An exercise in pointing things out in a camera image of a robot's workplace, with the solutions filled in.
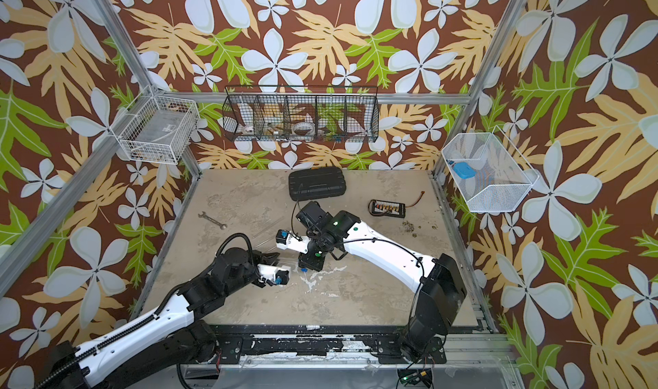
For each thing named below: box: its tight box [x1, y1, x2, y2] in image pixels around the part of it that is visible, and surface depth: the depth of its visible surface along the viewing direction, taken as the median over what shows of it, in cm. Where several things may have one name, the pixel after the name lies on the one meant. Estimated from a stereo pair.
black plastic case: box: [287, 167, 347, 202], surface depth 113 cm
